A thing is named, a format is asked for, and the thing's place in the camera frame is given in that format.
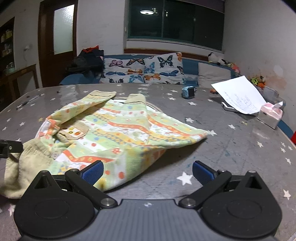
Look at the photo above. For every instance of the blue sofa bed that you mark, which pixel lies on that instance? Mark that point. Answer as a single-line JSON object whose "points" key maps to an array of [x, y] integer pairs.
{"points": [[78, 79]]}

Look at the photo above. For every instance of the white paper sheet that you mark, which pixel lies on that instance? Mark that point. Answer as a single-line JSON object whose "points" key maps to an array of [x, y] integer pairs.
{"points": [[240, 95]]}

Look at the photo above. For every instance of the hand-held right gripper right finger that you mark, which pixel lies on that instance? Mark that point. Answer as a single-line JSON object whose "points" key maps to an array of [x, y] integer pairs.
{"points": [[203, 172]]}

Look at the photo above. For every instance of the black pen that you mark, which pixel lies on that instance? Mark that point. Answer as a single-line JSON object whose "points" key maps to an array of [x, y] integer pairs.
{"points": [[30, 101]]}

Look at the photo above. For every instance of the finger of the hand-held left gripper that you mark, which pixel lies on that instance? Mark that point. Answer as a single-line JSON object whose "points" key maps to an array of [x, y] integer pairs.
{"points": [[10, 148]]}

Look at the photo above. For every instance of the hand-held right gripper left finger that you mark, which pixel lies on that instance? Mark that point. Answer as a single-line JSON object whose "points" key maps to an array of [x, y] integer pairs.
{"points": [[93, 173]]}

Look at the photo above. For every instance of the red cloth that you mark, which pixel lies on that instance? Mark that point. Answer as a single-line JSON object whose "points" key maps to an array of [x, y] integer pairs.
{"points": [[90, 49]]}

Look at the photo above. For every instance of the butterfly print pillow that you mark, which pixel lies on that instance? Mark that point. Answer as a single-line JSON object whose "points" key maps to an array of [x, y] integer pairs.
{"points": [[143, 68]]}

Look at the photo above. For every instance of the dark wooden shelf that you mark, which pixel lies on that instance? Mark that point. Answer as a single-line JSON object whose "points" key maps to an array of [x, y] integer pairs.
{"points": [[7, 46]]}

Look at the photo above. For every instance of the green patterned knit sweater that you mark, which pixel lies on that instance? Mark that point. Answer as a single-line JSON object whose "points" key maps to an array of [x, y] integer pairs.
{"points": [[127, 129]]}

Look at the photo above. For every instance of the dark clothes pile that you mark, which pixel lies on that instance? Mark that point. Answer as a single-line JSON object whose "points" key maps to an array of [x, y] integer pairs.
{"points": [[85, 61]]}

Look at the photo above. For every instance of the white and black plush toy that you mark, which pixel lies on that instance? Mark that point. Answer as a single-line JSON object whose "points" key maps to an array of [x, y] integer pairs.
{"points": [[215, 59]]}

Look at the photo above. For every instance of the white wall socket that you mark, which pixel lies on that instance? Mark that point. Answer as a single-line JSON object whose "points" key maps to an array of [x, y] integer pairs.
{"points": [[27, 48]]}

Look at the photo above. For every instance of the brown door with glass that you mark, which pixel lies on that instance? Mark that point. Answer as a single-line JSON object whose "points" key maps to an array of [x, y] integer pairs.
{"points": [[46, 58]]}

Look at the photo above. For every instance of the grey pillow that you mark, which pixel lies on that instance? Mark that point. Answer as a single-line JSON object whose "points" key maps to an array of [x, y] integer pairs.
{"points": [[214, 71]]}

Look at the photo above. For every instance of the orange plush toy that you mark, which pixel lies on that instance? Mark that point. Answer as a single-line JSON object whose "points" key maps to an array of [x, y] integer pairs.
{"points": [[234, 66]]}

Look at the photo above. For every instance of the tape dispenser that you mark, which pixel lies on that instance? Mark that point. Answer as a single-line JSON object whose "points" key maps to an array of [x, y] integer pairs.
{"points": [[188, 92]]}

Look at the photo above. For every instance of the dark window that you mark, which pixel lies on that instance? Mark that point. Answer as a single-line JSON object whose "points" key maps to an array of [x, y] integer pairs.
{"points": [[175, 20]]}

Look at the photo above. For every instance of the white flat device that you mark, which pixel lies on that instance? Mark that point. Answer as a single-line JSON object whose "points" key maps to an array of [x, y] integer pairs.
{"points": [[227, 107]]}

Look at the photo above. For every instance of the wooden headboard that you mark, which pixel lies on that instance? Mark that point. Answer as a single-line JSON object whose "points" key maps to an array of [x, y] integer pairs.
{"points": [[143, 51]]}

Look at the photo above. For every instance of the grey star-patterned tablecloth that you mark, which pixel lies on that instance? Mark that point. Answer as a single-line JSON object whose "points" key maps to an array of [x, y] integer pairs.
{"points": [[231, 143]]}

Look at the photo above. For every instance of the pile of small toys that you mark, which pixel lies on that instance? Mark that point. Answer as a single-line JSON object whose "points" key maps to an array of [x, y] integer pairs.
{"points": [[259, 81]]}

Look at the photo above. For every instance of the wooden side desk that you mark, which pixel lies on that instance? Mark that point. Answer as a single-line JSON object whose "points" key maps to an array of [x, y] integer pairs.
{"points": [[20, 71]]}

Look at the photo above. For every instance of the pink tissue box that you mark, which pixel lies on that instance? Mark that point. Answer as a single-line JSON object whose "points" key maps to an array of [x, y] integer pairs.
{"points": [[270, 115]]}

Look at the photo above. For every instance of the clear plastic box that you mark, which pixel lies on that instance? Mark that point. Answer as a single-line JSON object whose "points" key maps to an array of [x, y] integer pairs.
{"points": [[270, 93]]}

